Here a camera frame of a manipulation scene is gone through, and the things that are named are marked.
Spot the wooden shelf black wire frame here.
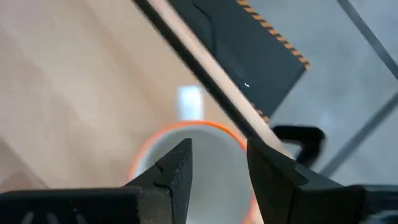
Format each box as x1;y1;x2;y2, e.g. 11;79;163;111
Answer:
271;124;326;169

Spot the black aluminium table frame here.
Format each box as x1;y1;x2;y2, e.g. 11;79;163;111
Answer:
132;0;271;147

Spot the black mat hazard-striped edge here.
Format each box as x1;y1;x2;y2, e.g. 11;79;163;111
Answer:
166;0;312;124

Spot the black floor tape line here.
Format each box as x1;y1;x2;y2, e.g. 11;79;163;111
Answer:
337;0;398;80
319;92;398;177

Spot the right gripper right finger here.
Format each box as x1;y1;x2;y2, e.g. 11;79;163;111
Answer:
247;138;398;224

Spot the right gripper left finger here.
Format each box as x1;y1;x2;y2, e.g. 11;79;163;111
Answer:
0;138;194;224

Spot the white mug red lattice pattern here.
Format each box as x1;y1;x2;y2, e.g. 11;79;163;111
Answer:
126;85;265;224

